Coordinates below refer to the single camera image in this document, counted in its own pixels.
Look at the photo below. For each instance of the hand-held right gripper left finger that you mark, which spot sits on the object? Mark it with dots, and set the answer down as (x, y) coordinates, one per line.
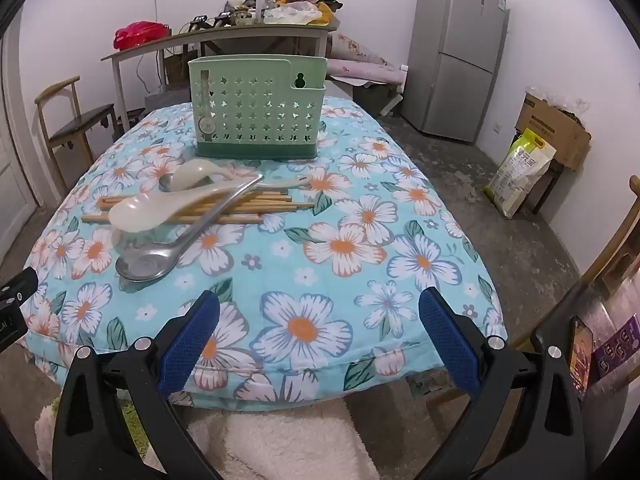
(187, 345)

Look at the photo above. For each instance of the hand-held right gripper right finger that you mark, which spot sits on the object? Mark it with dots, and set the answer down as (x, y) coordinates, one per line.
(452, 345)

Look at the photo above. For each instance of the large metal spoon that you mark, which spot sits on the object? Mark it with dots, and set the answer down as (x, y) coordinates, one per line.
(145, 262)

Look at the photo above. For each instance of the bundle of wooden chopsticks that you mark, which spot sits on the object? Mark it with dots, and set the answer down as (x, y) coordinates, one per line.
(280, 206)

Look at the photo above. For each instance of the small white ceramic spoon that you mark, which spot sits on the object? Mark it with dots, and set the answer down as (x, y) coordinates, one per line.
(200, 170)

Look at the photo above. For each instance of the green utensil holder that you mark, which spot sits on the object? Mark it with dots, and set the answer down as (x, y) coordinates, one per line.
(250, 110)

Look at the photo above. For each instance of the dark smartphone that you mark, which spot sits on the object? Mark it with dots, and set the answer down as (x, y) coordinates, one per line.
(582, 355)

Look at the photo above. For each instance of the white green fluffy rug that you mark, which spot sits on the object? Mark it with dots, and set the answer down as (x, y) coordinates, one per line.
(280, 445)

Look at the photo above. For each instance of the white door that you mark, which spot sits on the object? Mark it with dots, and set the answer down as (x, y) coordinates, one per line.
(12, 160)

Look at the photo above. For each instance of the purple printed packet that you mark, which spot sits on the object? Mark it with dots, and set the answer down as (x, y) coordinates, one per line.
(617, 345)

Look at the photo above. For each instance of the floral blue blanket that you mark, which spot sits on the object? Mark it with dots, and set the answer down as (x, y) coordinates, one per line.
(325, 240)

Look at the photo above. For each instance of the yellow green rice bag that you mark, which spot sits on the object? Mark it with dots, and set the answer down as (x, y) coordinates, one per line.
(517, 175)

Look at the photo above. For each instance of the wooden chair dark seat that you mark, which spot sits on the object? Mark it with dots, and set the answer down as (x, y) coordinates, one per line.
(80, 122)

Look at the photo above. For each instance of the large cardboard box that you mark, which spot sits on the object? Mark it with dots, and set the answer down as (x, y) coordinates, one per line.
(545, 120)

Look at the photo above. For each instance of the crumpled clear bag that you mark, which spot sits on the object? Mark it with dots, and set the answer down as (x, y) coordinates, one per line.
(565, 102)

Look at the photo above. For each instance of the silver refrigerator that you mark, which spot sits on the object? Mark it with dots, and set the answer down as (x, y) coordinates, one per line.
(455, 60)

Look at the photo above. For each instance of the pink paper roll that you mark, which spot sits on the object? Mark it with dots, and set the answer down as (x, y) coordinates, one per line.
(365, 72)

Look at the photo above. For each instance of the red plastic bag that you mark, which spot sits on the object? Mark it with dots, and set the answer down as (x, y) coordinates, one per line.
(140, 35)

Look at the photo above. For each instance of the brown floral paper roll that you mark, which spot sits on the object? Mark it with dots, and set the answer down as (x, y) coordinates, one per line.
(360, 50)

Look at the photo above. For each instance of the clear plastic bag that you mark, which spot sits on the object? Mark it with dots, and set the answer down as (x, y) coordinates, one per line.
(290, 14)

